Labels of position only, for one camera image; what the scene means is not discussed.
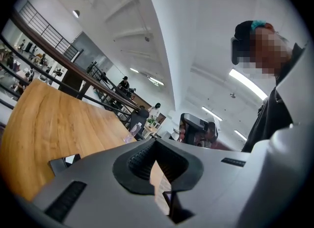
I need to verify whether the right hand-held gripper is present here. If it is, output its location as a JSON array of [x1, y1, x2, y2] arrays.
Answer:
[[180, 113, 212, 146]]

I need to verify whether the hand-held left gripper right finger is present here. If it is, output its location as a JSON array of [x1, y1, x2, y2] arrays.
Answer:
[[156, 138, 251, 228]]

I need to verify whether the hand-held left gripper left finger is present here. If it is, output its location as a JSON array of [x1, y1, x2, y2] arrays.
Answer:
[[32, 138, 173, 228]]

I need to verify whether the black telephone base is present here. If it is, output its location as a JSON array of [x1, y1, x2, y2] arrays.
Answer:
[[47, 153, 81, 176]]

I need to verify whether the person's right hand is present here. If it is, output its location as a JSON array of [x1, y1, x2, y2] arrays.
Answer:
[[207, 121, 219, 147]]

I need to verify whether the green potted plant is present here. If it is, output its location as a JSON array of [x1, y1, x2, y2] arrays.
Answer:
[[146, 114, 157, 128]]

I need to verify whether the white low cabinet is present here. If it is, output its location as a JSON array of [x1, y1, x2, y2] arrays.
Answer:
[[143, 123, 161, 140]]

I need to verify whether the clear plastic water bottle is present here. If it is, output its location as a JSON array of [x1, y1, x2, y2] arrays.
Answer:
[[129, 121, 143, 138]]

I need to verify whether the person's black shirt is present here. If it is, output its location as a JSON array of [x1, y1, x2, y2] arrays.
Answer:
[[241, 42, 310, 153]]

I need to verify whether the person's head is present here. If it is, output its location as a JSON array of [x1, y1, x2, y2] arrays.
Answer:
[[233, 20, 294, 78]]

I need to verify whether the black railing with wooden handrail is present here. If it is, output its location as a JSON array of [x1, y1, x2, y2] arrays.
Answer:
[[0, 8, 148, 128]]

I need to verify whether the black metal balcony railing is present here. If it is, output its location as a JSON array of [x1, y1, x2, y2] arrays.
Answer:
[[17, 0, 84, 59]]

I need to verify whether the black head-worn camera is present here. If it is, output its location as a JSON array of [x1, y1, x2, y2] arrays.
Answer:
[[230, 37, 247, 66]]

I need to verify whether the teal hair tie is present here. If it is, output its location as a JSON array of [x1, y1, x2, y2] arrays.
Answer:
[[250, 20, 265, 30]]

